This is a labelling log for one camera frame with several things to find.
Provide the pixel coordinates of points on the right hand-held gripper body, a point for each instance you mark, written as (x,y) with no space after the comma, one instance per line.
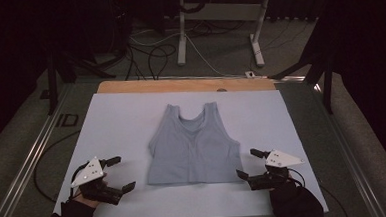
(273,169)

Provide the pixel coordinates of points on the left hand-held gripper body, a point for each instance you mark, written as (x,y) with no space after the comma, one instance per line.
(91,175)

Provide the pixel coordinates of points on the light blue tank top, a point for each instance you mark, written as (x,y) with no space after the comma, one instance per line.
(193,148)

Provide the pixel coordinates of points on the person's left hand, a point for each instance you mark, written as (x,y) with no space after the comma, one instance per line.
(89,201)

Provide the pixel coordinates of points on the person's right hand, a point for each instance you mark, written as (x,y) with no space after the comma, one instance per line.
(285,195)

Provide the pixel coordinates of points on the white plug block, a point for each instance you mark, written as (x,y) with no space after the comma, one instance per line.
(250,74)

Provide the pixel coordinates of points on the black tripod stand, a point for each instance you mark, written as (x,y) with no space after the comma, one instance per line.
(52,82)
(326,81)

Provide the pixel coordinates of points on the beige object at corner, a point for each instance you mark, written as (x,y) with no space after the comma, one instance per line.
(180,85)

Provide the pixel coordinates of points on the aluminium floor rail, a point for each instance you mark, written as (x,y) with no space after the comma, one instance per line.
(354,160)
(27,164)

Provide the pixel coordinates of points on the white desk frame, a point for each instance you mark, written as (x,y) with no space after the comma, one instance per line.
(222,12)

